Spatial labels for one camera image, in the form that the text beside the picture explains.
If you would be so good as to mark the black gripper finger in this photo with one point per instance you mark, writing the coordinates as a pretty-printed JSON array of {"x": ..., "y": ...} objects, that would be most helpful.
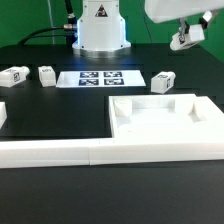
[
  {"x": 182, "y": 30},
  {"x": 208, "y": 16}
]

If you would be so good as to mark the white square tabletop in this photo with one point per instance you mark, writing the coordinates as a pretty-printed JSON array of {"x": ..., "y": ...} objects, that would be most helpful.
[{"x": 163, "y": 118}]

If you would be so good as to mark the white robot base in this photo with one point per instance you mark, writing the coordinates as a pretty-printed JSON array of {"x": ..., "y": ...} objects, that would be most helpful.
[{"x": 101, "y": 30}]

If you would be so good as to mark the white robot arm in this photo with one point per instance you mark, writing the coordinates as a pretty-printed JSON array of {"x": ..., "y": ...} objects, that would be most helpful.
[{"x": 194, "y": 17}]

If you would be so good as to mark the white sheet with tag markers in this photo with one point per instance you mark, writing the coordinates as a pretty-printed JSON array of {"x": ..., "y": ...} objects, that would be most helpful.
[{"x": 94, "y": 79}]

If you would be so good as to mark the white left fence bar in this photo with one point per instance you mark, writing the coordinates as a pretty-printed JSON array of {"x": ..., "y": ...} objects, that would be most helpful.
[{"x": 3, "y": 114}]

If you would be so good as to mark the white fence bar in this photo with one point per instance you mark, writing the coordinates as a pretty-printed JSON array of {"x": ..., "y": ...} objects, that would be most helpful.
[
  {"x": 3, "y": 114},
  {"x": 45, "y": 153}
]

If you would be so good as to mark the white front fence bar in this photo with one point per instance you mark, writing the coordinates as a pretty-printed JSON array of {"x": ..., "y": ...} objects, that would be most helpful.
[{"x": 45, "y": 153}]

